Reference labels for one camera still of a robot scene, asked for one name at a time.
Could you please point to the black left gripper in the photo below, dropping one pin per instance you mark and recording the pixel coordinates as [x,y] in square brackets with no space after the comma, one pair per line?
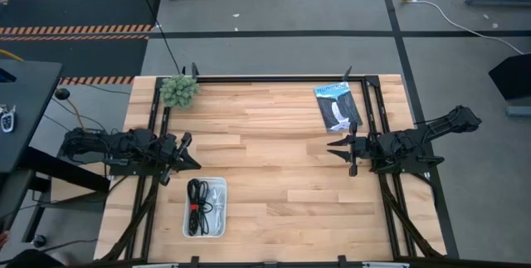
[170,152]

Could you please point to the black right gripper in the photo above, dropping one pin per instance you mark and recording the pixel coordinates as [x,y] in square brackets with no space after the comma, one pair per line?
[361,147]

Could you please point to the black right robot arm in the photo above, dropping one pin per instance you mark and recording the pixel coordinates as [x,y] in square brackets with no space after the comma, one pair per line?
[415,141]

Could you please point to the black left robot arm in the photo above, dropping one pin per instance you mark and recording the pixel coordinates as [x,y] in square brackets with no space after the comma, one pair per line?
[103,143]

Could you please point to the green plant in white vase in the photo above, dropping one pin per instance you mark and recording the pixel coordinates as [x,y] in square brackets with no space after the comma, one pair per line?
[179,91]

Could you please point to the white plastic tray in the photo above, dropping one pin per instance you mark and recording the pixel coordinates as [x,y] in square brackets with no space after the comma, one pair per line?
[220,230]

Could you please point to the black side desk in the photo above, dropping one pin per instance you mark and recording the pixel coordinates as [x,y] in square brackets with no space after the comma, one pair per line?
[25,106]

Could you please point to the white key fob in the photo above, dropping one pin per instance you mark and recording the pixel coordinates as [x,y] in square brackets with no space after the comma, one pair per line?
[7,120]

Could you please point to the black angled panel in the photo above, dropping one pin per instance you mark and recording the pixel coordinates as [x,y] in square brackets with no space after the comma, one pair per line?
[512,77]

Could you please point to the black hazard-striped floor mat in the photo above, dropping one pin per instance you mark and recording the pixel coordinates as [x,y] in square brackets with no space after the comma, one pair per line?
[74,11]

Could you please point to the black aluminium table frame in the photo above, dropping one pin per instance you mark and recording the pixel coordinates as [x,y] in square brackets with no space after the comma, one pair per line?
[377,106]

